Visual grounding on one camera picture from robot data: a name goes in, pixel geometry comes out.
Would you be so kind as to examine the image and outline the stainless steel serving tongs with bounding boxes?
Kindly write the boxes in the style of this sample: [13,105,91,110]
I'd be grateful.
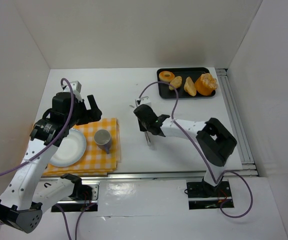
[129,100,152,147]

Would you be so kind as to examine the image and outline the oval bread roll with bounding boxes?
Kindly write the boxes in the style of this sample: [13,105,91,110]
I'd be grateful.
[169,76,182,91]

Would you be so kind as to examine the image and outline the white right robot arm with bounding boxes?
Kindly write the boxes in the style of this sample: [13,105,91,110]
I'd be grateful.
[133,104,237,192]

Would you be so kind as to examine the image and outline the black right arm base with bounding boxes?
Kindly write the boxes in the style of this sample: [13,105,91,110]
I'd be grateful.
[184,181,234,210]

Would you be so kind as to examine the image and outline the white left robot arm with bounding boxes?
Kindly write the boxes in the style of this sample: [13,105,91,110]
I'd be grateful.
[0,92,102,234]

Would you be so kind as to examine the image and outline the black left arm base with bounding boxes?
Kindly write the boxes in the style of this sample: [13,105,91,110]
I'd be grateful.
[57,183,100,213]

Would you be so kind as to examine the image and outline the purple ceramic mug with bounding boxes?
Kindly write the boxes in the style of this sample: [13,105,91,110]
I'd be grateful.
[93,129,113,154]

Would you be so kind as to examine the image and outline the white ceramic plate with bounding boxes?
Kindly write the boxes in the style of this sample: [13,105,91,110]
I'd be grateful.
[49,128,87,168]

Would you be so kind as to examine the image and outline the black food tray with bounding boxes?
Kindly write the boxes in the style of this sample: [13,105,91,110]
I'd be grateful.
[156,67,216,100]

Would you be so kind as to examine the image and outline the yellow checkered cloth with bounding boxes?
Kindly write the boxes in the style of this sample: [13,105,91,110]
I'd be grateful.
[43,118,121,177]

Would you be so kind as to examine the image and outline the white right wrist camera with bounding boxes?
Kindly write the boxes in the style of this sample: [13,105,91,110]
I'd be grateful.
[135,96,152,107]

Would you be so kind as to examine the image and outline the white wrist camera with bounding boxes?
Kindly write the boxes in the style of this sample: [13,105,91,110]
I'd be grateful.
[61,81,82,94]
[135,96,152,107]

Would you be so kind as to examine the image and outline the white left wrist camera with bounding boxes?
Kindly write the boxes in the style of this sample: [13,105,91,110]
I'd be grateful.
[61,81,82,94]

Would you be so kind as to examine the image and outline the ring donut bread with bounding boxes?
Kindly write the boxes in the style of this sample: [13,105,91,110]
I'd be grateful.
[158,71,175,83]

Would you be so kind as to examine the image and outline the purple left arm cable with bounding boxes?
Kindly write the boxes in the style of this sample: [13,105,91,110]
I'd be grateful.
[0,77,75,185]

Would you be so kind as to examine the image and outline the aluminium front rail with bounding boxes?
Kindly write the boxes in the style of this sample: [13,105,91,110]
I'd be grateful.
[40,170,210,181]

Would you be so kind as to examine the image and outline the aluminium side rail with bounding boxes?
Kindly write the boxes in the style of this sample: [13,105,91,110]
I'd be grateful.
[215,68,259,177]

